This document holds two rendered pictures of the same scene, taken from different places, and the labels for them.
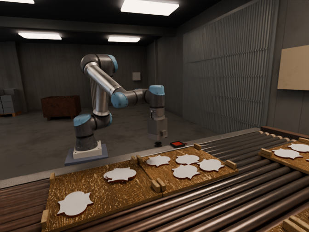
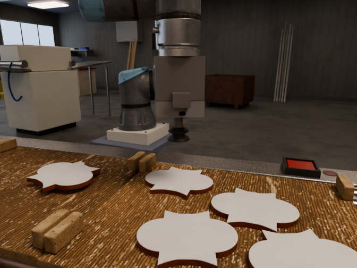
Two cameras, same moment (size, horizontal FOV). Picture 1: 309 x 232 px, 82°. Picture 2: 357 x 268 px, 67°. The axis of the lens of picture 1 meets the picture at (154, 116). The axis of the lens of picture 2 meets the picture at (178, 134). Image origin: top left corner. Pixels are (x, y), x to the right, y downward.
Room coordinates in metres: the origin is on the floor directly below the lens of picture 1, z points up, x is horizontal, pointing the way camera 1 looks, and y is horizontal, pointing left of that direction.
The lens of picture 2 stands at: (0.53, -0.34, 1.17)
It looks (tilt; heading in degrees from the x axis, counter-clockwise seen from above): 15 degrees down; 42
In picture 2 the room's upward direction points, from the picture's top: straight up
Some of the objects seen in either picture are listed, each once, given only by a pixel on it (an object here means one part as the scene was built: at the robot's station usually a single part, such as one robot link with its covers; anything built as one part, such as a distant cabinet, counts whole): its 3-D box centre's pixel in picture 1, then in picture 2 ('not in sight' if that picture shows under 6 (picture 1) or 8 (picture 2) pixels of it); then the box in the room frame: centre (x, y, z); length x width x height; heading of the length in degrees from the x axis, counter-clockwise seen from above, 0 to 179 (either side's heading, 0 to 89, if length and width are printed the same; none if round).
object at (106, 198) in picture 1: (101, 186); (23, 182); (0.70, 0.24, 0.93); 0.41 x 0.35 x 0.02; 115
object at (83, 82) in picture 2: not in sight; (60, 80); (5.16, 9.62, 0.45); 2.63 x 0.84 x 0.90; 109
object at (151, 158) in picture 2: (139, 159); (147, 162); (0.91, 0.09, 0.95); 0.06 x 0.02 x 0.03; 24
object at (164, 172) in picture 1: (183, 165); (224, 217); (0.87, -0.14, 0.93); 0.41 x 0.35 x 0.02; 114
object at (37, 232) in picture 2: (155, 185); (52, 227); (0.66, 0.00, 0.95); 0.06 x 0.02 x 0.03; 25
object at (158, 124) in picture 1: (158, 127); (177, 82); (0.89, -0.02, 1.13); 0.10 x 0.09 x 0.16; 48
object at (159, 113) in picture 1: (157, 112); (177, 35); (0.89, -0.01, 1.21); 0.08 x 0.08 x 0.05
